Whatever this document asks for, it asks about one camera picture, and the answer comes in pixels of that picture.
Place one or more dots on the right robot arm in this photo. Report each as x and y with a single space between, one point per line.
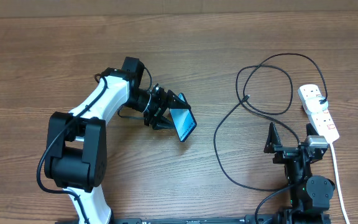
310 194

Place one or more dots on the blue Samsung Galaxy smartphone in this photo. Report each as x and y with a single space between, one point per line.
184 122

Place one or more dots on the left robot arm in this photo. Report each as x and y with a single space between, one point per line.
75 159

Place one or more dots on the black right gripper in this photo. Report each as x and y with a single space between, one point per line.
286 152

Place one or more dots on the white power strip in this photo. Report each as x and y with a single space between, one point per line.
322 122

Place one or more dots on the white charger adapter plug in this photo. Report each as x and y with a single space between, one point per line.
316 104

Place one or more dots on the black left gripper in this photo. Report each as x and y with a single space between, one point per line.
169 100

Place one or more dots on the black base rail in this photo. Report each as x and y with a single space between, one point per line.
248 219

